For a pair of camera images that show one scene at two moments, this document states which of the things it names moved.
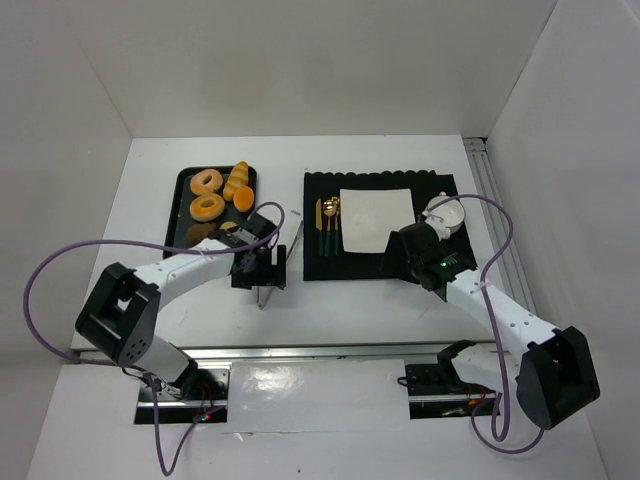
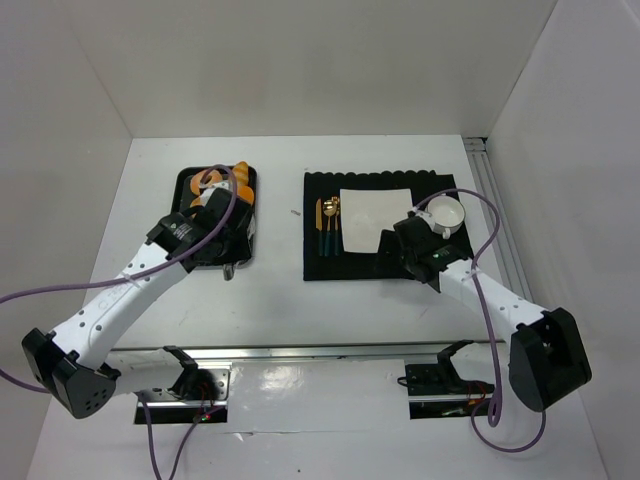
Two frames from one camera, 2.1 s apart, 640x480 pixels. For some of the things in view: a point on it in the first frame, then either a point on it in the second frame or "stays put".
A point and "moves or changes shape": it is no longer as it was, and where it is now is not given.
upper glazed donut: (214, 184) stays put
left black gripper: (267, 276) → (232, 232)
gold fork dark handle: (336, 203) stays put
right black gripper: (396, 253) stays put
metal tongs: (263, 292) moves or changes shape
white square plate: (370, 216) stays put
